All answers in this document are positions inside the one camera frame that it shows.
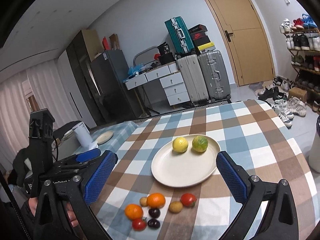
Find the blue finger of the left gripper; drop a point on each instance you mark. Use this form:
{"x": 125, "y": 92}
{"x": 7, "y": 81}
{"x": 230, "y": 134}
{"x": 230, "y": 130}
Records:
{"x": 89, "y": 155}

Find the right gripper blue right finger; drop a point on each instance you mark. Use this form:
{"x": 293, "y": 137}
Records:
{"x": 280, "y": 218}

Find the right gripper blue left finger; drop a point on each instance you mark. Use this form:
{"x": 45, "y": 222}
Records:
{"x": 84, "y": 189}

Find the orange mandarin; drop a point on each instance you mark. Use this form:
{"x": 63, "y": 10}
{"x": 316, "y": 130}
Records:
{"x": 133, "y": 211}
{"x": 156, "y": 200}

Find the brown longan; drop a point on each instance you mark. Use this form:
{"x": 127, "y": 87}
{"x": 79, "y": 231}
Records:
{"x": 175, "y": 207}
{"x": 143, "y": 201}

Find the red tomato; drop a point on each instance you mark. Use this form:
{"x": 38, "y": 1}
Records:
{"x": 188, "y": 200}
{"x": 139, "y": 224}

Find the dark plum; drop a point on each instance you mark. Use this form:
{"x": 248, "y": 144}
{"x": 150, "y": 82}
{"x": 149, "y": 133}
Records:
{"x": 154, "y": 223}
{"x": 154, "y": 213}

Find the left human hand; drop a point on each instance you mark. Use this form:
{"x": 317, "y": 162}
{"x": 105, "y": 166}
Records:
{"x": 32, "y": 202}

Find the white kettle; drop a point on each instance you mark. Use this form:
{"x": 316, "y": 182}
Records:
{"x": 82, "y": 134}

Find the small beige plate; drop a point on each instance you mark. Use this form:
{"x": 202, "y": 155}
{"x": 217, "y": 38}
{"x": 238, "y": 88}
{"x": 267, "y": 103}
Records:
{"x": 103, "y": 138}

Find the checkered tablecloth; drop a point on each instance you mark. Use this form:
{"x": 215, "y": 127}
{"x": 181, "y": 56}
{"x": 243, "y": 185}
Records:
{"x": 251, "y": 133}

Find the white curtain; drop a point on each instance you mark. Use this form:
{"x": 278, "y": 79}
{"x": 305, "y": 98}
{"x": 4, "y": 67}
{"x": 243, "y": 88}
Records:
{"x": 44, "y": 83}

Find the cream round plate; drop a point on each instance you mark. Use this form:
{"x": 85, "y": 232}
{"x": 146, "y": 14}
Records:
{"x": 186, "y": 169}

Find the black refrigerator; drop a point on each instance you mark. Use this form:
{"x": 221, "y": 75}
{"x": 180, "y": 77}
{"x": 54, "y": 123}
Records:
{"x": 110, "y": 70}

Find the yellow lemon fruit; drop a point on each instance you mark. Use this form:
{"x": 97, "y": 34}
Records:
{"x": 180, "y": 144}

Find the green yellow citrus fruit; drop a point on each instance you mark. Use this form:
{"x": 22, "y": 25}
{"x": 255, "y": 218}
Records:
{"x": 200, "y": 144}

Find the white drawer desk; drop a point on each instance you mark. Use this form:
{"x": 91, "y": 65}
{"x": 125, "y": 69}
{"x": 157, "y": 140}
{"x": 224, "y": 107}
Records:
{"x": 170, "y": 79}

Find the cardboard box on floor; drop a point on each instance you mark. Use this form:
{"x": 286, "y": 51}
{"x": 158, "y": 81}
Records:
{"x": 299, "y": 93}

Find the beige ribbed suitcase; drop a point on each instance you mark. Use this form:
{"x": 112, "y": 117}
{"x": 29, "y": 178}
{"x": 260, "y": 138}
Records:
{"x": 193, "y": 78}

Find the silver grey suitcase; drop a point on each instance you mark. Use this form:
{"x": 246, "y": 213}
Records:
{"x": 215, "y": 75}

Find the teal suitcase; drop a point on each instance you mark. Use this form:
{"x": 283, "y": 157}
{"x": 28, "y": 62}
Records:
{"x": 180, "y": 36}

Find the stacked shoe boxes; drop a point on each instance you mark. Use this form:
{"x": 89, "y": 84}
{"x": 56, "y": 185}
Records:
{"x": 200, "y": 39}

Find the wooden door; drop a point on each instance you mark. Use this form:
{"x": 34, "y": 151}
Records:
{"x": 245, "y": 40}

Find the wooden shoe rack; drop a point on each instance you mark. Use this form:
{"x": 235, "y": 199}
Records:
{"x": 303, "y": 45}

